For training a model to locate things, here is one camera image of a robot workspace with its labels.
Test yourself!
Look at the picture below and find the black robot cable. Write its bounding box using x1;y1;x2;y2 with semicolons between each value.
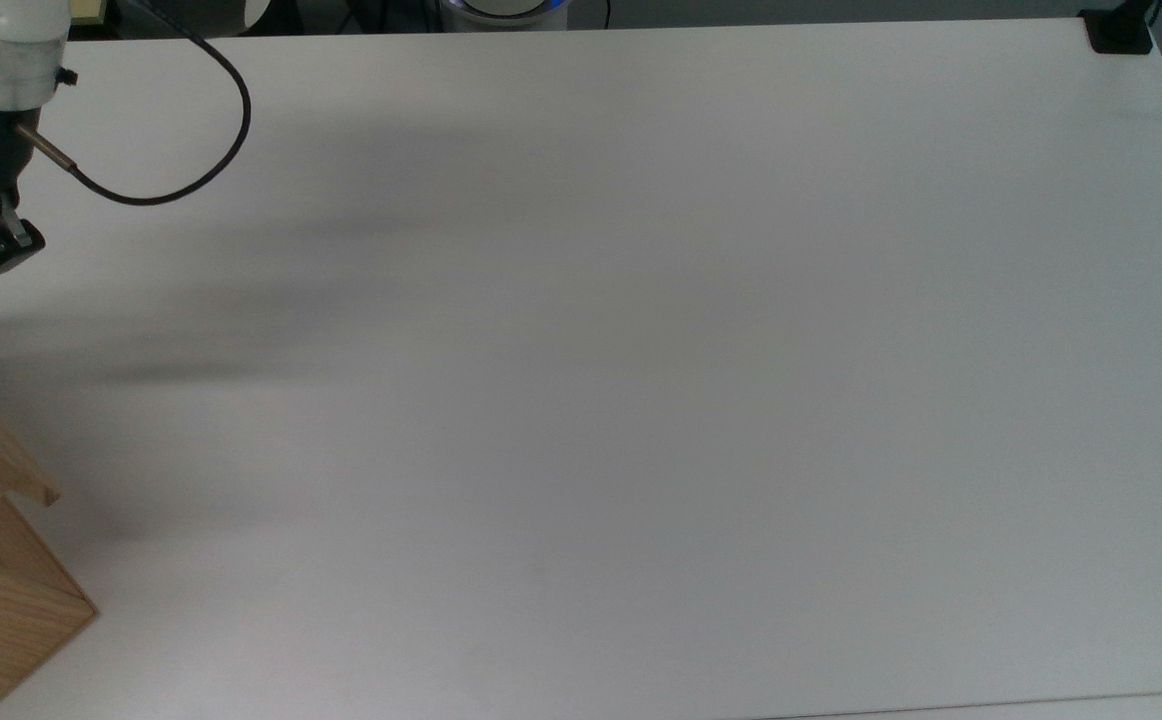
13;0;254;208

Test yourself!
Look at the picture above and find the wooden drawer cabinet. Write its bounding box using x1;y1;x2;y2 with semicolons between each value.
0;495;99;720

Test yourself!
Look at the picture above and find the black camera stand clamp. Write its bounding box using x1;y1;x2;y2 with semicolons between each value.
1079;0;1162;56

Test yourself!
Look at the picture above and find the robot base with blue ring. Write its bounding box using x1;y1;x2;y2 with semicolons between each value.
438;0;572;31

